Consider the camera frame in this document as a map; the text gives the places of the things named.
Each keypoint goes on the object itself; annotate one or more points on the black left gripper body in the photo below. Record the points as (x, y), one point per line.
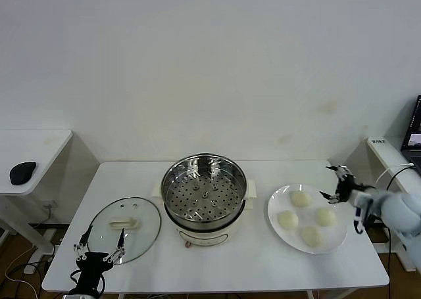
(90, 266)

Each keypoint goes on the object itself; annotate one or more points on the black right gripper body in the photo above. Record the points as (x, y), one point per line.
(345, 189)

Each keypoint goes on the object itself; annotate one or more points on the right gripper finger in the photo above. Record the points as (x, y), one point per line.
(342, 172)
(333, 199)

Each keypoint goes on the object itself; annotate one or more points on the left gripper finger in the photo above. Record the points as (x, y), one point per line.
(121, 241)
(85, 240)

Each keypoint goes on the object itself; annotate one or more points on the white steamed baozi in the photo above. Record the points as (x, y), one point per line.
(312, 236)
(325, 217)
(287, 219)
(300, 199)

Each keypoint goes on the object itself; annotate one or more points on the glass pot lid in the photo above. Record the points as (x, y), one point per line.
(144, 213)

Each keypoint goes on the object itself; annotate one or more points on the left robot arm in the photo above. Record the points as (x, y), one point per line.
(82, 295)

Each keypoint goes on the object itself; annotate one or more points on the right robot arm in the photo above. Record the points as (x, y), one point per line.
(398, 213)

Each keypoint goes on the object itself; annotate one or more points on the steel steamer basket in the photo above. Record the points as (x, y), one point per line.
(204, 194)

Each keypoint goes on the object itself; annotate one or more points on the white round plate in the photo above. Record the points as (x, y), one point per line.
(304, 217)

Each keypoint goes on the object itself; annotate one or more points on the small printed label sticker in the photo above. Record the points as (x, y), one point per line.
(377, 141)

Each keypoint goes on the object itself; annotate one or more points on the white side table with laptop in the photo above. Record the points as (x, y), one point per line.
(385, 151)

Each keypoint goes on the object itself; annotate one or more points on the white floor power strip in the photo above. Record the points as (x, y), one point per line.
(29, 268)

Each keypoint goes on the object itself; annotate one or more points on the white electric cooker base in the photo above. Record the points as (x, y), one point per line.
(204, 236)

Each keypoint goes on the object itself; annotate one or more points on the black laptop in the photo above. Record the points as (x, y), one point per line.
(414, 128)

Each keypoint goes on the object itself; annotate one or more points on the black computer mouse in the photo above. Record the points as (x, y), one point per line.
(22, 172)

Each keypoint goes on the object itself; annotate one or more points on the white side table with mouse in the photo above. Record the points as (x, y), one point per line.
(33, 144)

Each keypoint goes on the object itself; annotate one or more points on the white wall socket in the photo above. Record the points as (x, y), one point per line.
(49, 203)

